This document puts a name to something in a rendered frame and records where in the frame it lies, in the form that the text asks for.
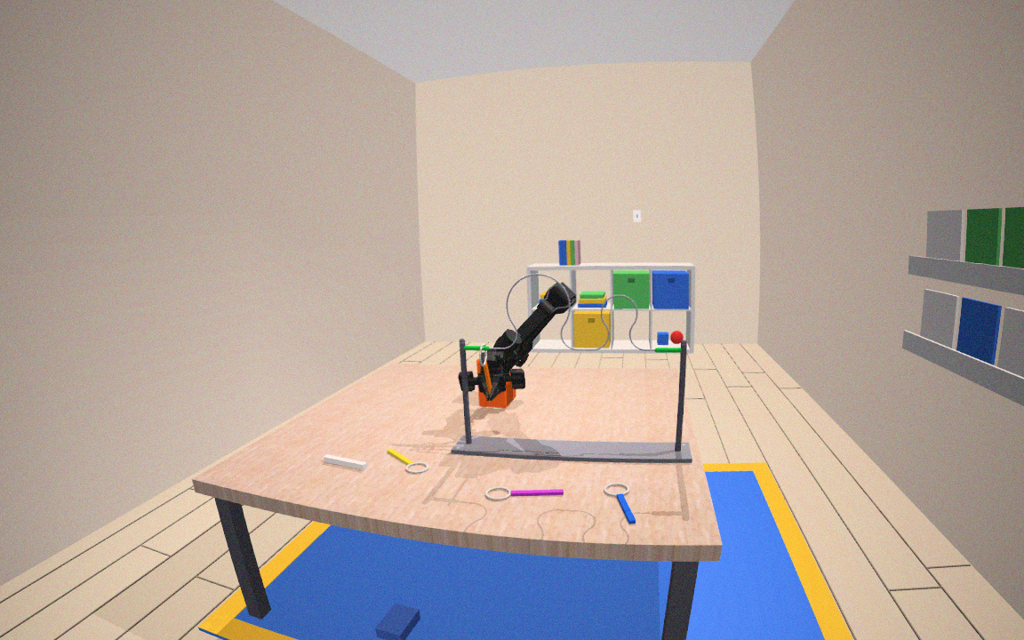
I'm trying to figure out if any white rectangular bar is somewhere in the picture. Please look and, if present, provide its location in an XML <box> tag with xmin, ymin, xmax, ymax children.
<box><xmin>324</xmin><ymin>454</ymin><xmax>367</xmax><ymax>470</ymax></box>

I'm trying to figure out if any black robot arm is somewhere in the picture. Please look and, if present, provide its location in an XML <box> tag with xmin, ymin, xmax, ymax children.
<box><xmin>486</xmin><ymin>282</ymin><xmax>575</xmax><ymax>374</ymax></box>

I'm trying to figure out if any purple wand with white loop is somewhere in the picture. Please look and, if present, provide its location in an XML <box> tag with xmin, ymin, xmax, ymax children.
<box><xmin>485</xmin><ymin>486</ymin><xmax>564</xmax><ymax>500</ymax></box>

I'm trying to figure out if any orange bar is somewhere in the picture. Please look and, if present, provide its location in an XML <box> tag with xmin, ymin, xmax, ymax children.
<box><xmin>479</xmin><ymin>344</ymin><xmax>492</xmax><ymax>396</ymax></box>

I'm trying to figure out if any white loop with blue handle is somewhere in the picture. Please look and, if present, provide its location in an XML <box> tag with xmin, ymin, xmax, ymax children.
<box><xmin>604</xmin><ymin>483</ymin><xmax>636</xmax><ymax>524</ymax></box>

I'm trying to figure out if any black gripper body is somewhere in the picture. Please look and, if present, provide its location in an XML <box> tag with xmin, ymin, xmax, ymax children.
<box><xmin>459</xmin><ymin>364</ymin><xmax>525</xmax><ymax>392</ymax></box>

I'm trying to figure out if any grey loop with yellow handle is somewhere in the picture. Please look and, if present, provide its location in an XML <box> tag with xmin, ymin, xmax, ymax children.
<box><xmin>387</xmin><ymin>449</ymin><xmax>428</xmax><ymax>474</ymax></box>

